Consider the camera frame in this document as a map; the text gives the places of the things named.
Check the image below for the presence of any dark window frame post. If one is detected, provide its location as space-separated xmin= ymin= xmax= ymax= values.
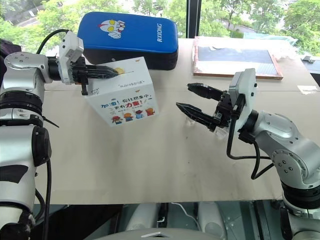
xmin=186 ymin=0 xmax=203 ymax=39

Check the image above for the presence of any dark purple object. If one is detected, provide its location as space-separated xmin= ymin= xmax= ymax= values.
xmin=0 ymin=39 xmax=22 ymax=59

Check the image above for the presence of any small black clip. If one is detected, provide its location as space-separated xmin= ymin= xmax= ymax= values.
xmin=300 ymin=55 xmax=320 ymax=65

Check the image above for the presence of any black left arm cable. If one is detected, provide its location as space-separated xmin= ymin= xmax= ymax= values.
xmin=35 ymin=29 xmax=71 ymax=55

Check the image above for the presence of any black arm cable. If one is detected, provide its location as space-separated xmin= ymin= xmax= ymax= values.
xmin=225 ymin=94 xmax=273 ymax=180
xmin=35 ymin=29 xmax=71 ymax=55

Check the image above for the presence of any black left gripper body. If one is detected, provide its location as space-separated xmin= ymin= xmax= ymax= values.
xmin=70 ymin=56 xmax=89 ymax=97

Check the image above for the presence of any wooden framed board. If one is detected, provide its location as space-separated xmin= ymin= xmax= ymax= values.
xmin=192 ymin=35 xmax=285 ymax=81

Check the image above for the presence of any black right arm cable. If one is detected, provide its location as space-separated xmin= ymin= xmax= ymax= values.
xmin=225 ymin=94 xmax=273 ymax=180

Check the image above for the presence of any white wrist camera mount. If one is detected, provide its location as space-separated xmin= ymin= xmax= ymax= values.
xmin=58 ymin=30 xmax=85 ymax=85
xmin=228 ymin=67 xmax=259 ymax=131

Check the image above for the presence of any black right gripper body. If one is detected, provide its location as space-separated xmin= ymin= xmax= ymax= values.
xmin=209 ymin=91 xmax=238 ymax=132

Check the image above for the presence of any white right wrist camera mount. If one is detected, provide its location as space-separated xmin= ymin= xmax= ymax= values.
xmin=228 ymin=67 xmax=259 ymax=131

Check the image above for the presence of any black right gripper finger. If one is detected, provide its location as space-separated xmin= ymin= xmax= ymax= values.
xmin=175 ymin=101 xmax=217 ymax=131
xmin=187 ymin=82 xmax=224 ymax=101

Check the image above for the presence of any blue padded case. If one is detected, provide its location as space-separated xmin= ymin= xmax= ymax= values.
xmin=77 ymin=11 xmax=180 ymax=72

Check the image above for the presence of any clear plastic stand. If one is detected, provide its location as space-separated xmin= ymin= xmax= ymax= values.
xmin=214 ymin=127 xmax=228 ymax=140

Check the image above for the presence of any thin white cable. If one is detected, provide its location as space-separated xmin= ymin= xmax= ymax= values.
xmin=171 ymin=202 xmax=202 ymax=231

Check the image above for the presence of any white box with cartoon print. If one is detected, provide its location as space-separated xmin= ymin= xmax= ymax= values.
xmin=84 ymin=56 xmax=161 ymax=129

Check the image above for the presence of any white rounded shell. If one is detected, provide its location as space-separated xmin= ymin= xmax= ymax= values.
xmin=125 ymin=201 xmax=164 ymax=233
xmin=196 ymin=201 xmax=228 ymax=240

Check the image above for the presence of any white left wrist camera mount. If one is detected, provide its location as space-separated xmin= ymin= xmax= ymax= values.
xmin=58 ymin=30 xmax=85 ymax=85

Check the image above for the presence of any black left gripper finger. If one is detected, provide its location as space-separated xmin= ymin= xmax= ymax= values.
xmin=87 ymin=72 xmax=118 ymax=80
xmin=87 ymin=65 xmax=119 ymax=74

